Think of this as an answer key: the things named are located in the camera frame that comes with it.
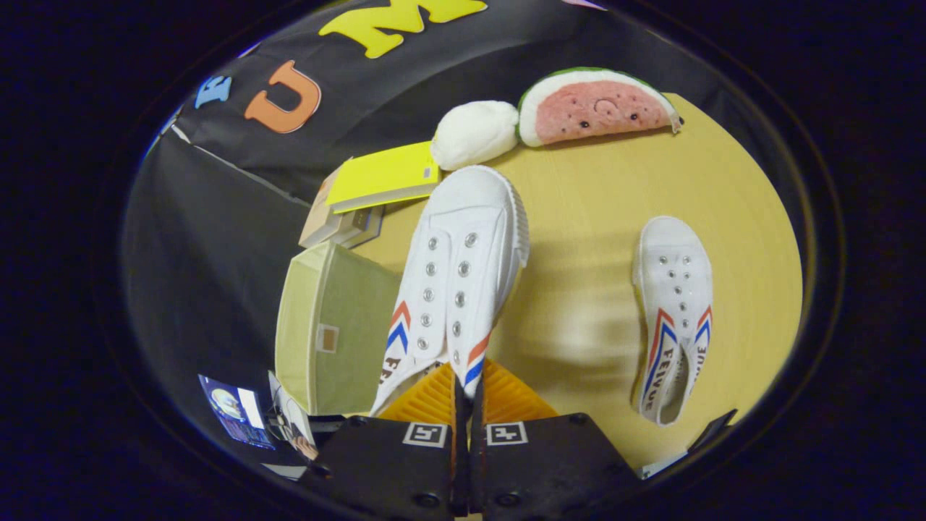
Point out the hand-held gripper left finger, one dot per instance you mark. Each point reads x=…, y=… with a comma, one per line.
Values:
x=391, y=470

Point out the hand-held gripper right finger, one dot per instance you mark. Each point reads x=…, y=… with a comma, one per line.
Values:
x=550, y=470

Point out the pale green fabric storage box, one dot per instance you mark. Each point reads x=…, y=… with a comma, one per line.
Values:
x=340, y=311

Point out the white canvas shoe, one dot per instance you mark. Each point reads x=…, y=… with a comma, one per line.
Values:
x=676, y=289
x=463, y=239

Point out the white printed sheet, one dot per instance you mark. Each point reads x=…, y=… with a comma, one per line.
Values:
x=293, y=420

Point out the white flat panel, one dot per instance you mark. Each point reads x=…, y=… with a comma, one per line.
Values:
x=662, y=464

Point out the tablet with blue screen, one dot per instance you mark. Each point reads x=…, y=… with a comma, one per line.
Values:
x=235, y=409

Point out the small black block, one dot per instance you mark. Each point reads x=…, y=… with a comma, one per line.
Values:
x=712, y=430

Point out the grey book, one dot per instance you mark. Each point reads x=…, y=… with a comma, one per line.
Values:
x=367, y=224

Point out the black backdrop cloth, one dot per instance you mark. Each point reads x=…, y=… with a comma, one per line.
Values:
x=217, y=239

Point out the yellow book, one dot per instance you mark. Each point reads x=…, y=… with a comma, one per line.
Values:
x=383, y=174

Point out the white plush toy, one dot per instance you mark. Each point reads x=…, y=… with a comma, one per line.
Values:
x=474, y=134

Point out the watermelon slice plush toy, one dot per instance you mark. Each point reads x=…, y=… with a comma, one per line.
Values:
x=593, y=108

